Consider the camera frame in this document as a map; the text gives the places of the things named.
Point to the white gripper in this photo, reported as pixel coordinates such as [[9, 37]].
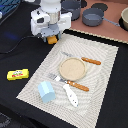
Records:
[[48, 24]]

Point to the yellow butter box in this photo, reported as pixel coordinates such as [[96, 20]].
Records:
[[18, 74]]

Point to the light blue milk carton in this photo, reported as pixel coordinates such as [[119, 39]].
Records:
[[46, 91]]

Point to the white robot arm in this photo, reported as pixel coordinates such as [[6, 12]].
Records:
[[49, 6]]

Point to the tall grey pot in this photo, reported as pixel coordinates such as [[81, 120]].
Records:
[[73, 6]]

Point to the round wooden plate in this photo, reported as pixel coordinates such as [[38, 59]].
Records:
[[72, 69]]

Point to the beige woven placemat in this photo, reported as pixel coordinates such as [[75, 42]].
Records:
[[96, 79]]

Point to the blue striped cloth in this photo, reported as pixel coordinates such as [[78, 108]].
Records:
[[8, 5]]

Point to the beige bowl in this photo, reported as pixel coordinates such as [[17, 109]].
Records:
[[124, 16]]

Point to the fork with wooden handle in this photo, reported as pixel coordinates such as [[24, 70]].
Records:
[[58, 78]]

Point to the grey saucepan with handle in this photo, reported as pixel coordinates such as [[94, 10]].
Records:
[[94, 17]]

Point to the knife with wooden handle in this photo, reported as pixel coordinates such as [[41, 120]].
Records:
[[83, 58]]

